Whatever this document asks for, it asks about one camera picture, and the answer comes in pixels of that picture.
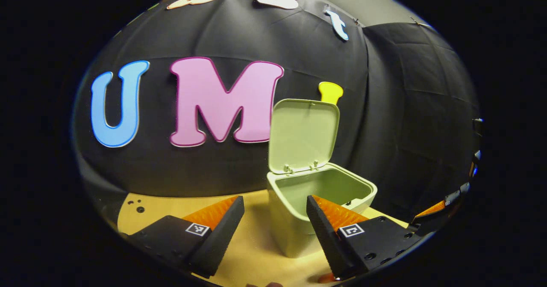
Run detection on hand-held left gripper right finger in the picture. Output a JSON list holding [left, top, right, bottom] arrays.
[[306, 195, 430, 280]]

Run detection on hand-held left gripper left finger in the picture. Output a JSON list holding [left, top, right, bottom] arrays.
[[124, 195, 245, 279]]

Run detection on pale green desktop garbage bin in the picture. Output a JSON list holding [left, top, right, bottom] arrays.
[[266, 98, 378, 258]]

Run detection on light wooden desktop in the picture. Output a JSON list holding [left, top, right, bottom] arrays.
[[116, 189, 411, 287]]

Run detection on black backdrop cloth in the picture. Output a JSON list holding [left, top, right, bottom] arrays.
[[73, 0, 481, 225]]

